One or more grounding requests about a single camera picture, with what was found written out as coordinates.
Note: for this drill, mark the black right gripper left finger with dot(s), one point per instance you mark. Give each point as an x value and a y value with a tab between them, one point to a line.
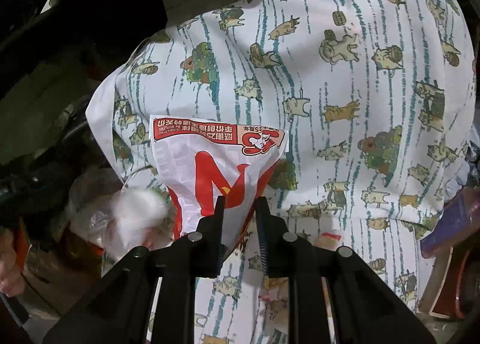
148	296

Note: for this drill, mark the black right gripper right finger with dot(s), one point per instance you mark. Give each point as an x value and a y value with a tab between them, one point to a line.
333	296

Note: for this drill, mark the red white paper food bag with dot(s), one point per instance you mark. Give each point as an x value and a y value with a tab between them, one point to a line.
201	160

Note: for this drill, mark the person's left hand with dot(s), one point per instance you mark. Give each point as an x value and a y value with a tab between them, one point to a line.
11	281

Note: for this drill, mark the clear plastic bag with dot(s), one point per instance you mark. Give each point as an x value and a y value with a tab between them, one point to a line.
116	218

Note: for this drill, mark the purple plastic bottle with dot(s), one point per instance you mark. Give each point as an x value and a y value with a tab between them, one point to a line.
459	221

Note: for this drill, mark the cartoon cat print tablecloth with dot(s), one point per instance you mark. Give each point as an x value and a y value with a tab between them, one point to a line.
376	98

